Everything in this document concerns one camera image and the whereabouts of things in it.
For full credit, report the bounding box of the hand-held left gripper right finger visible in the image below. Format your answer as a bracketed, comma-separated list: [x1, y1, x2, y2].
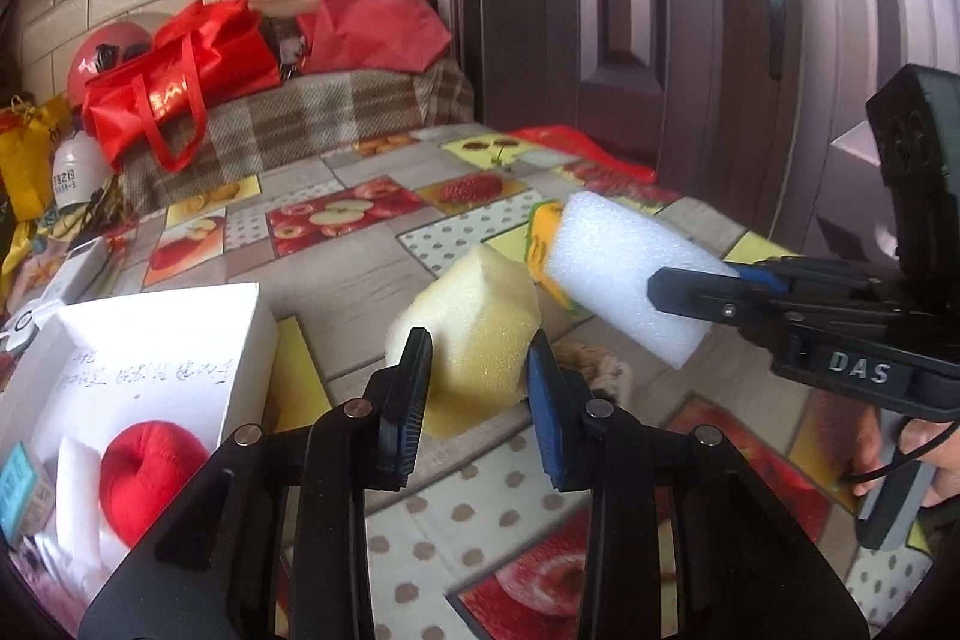
[525, 332, 871, 640]

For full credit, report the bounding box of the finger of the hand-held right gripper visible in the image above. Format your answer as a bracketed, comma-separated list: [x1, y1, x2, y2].
[647, 263, 785, 330]
[735, 257, 841, 298]

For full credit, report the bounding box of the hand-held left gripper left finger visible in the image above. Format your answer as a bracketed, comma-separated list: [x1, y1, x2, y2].
[79, 326, 436, 640]

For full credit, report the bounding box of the pale yellow sponge block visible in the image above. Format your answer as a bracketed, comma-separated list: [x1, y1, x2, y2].
[385, 244, 542, 408]

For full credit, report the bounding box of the white foam block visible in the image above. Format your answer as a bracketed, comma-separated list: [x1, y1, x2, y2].
[541, 192, 740, 371]

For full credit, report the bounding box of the white shallow box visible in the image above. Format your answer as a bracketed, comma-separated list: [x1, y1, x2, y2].
[0, 282, 280, 581]

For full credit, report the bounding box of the red yarn ball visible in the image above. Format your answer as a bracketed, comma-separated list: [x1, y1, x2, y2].
[100, 419, 212, 549]

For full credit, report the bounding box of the person's right hand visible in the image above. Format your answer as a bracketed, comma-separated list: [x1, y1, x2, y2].
[850, 413, 960, 510]

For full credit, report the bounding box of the brown knitted plush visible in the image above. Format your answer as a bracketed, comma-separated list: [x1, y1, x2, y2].
[555, 340, 635, 401]

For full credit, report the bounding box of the orange yellow small toy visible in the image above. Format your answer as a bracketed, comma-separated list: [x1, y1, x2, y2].
[525, 201, 593, 311]

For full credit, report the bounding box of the dark panelled door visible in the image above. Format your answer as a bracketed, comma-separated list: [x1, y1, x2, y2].
[409, 0, 960, 281]

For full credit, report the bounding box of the plaid blanket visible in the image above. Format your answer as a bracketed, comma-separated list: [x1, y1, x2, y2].
[116, 56, 475, 214]

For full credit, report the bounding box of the small white foam piece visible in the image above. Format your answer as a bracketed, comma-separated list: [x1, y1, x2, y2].
[56, 436, 104, 558]

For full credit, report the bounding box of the white electronic device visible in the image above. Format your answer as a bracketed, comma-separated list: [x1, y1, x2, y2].
[41, 237, 106, 311]

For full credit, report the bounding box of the dark red plastic bag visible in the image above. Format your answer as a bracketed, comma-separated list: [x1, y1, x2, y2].
[296, 0, 453, 79]

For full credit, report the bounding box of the white round device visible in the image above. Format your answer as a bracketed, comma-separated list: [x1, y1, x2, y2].
[0, 308, 46, 356]

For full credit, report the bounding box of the shiny red tote bag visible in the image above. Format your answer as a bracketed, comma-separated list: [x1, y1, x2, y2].
[81, 0, 282, 172]

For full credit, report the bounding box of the white plastic jug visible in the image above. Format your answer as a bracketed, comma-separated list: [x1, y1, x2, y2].
[51, 131, 106, 212]

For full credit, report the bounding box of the small teal carton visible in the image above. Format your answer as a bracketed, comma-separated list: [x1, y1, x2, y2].
[0, 445, 40, 547]

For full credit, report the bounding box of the yellow shopping bag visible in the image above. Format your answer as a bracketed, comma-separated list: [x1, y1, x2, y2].
[0, 96, 72, 221]

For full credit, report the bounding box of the pink helmet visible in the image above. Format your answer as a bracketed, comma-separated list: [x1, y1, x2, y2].
[66, 14, 170, 116]

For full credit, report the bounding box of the door handle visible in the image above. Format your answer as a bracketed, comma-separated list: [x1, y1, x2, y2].
[765, 0, 790, 80]

